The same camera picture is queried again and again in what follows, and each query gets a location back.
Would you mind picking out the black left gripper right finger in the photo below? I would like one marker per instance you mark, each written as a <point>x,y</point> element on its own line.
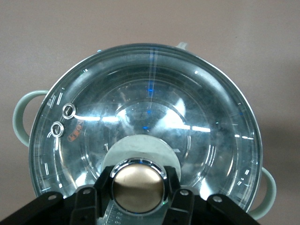
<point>199,208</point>

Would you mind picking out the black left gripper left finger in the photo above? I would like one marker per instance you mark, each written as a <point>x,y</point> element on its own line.
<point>47,208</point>

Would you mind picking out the glass lid with gold knob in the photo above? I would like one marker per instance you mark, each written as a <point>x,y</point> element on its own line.
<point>145,112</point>

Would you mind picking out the brown table mat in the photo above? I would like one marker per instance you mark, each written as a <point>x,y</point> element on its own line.
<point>70,28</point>

